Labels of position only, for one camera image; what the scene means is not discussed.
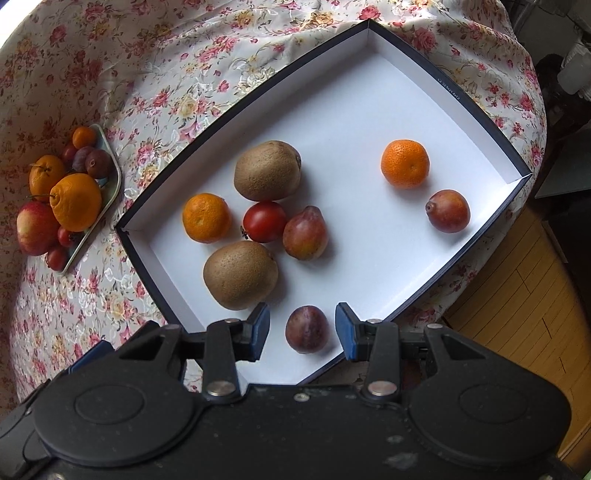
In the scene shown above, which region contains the large knobbed orange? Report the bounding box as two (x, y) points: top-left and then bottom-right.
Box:
(49, 173), (103, 232)
(28, 154), (68, 202)

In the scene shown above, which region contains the dark purple plum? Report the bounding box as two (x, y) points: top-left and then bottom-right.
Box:
(285, 305), (329, 354)

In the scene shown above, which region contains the pale green tray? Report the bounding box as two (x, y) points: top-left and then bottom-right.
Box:
(60, 122), (123, 274)

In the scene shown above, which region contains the dark brown plum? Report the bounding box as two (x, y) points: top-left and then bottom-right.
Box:
(85, 148), (113, 180)

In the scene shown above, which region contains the brown kiwi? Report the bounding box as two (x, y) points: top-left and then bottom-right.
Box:
(233, 140), (302, 202)
(203, 240), (279, 311)

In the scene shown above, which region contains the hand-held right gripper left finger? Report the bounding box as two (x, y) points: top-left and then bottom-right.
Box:
(121, 302), (271, 398)

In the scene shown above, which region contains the tiny mandarin orange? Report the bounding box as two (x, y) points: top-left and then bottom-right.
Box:
(71, 126), (98, 149)

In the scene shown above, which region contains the floral tablecloth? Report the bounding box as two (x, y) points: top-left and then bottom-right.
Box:
(0, 0), (548, 407)

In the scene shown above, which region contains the red apple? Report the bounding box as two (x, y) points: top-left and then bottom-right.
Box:
(17, 200), (61, 257)

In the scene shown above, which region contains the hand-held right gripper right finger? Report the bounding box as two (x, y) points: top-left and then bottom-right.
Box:
(335, 302), (485, 401)

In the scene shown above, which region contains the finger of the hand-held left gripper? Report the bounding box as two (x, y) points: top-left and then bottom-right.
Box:
(68, 320), (160, 376)

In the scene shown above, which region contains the reddish plum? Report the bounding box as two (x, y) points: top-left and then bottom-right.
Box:
(425, 189), (471, 234)

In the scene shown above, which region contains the dark furniture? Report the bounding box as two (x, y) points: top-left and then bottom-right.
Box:
(531, 51), (591, 296)

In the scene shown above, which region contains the black box with white inside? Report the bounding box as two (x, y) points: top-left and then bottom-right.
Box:
(115, 19), (533, 386)

